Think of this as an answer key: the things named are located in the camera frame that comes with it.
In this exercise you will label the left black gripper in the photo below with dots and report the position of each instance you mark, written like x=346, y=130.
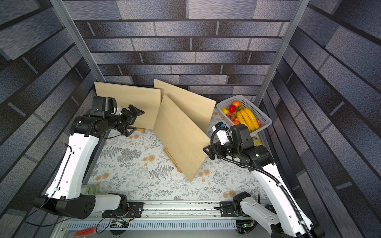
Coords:
x=131, y=122

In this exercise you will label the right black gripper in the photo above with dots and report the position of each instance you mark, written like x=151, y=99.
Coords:
x=212, y=148

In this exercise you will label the plywood board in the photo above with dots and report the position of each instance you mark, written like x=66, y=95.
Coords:
x=198, y=108
x=182, y=138
x=145, y=99

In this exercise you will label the wooden easel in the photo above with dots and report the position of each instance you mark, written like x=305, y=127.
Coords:
x=172, y=160

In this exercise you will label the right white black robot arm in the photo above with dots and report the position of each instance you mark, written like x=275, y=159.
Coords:
x=286, y=220

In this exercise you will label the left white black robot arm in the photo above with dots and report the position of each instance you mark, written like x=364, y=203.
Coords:
x=64, y=196

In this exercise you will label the floral table mat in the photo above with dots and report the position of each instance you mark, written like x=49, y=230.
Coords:
x=138, y=167

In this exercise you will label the yellow lemon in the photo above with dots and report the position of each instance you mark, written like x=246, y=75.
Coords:
x=225, y=111

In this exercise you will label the red apple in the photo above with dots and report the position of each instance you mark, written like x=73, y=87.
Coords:
x=232, y=109

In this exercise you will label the yellow banana bunch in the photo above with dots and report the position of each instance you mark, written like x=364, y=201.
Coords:
x=246, y=117

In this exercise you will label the orange fruit top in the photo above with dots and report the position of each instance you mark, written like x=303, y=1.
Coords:
x=237, y=104

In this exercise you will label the white plastic basket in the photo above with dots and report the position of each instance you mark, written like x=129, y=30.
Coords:
x=258, y=114

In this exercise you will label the green items plastic bag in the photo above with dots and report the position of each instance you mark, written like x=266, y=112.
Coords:
x=93, y=189

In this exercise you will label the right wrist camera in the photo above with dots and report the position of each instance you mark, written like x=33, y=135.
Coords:
x=223, y=134

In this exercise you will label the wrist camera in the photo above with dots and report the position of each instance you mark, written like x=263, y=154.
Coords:
x=104, y=106
x=223, y=134

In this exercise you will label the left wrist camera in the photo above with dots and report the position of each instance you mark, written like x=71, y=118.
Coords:
x=104, y=106

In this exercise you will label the aluminium rail base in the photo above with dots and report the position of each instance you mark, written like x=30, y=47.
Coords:
x=164, y=216

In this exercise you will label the red tool handle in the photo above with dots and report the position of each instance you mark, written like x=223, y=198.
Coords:
x=86, y=232

